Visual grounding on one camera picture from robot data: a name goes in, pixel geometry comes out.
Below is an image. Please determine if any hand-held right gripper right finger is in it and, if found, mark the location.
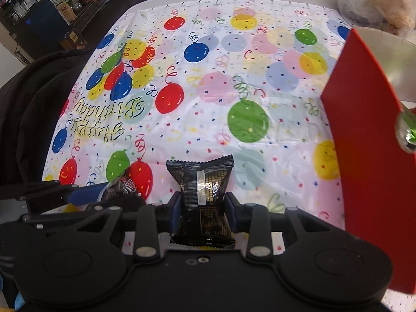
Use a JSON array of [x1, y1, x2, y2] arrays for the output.
[[225, 191, 329, 260]]

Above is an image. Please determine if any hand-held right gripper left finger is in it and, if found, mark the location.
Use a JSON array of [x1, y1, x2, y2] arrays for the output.
[[76, 191, 183, 261]]

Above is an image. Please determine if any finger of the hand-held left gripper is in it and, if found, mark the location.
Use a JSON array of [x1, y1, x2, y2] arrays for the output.
[[15, 182, 106, 206], [19, 201, 105, 227]]

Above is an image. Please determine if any dark brown snack packet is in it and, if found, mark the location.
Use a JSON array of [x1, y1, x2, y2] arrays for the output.
[[99, 164, 146, 204]]

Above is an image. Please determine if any black snack packet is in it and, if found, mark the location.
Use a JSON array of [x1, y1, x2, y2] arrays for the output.
[[166, 155, 237, 250]]

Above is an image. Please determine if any red cardboard box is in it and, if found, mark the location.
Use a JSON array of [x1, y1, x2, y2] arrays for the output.
[[320, 28, 416, 295]]

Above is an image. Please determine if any dark jacket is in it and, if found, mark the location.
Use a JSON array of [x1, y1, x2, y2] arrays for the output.
[[0, 47, 95, 199]]

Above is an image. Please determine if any balloon print tablecloth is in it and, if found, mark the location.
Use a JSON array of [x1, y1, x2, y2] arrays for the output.
[[42, 0, 358, 257]]

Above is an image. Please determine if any brown cardboard box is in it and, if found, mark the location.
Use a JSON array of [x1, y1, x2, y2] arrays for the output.
[[62, 31, 87, 48]]

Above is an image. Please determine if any dark blue appliance cabinet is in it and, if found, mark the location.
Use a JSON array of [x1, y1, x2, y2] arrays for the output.
[[0, 0, 70, 60]]

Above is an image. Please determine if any yellow paper bag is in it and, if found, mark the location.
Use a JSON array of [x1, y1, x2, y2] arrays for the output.
[[55, 2, 77, 22]]

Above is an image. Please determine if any clear plastic bag of bread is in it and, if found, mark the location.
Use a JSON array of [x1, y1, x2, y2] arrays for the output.
[[337, 0, 416, 36]]

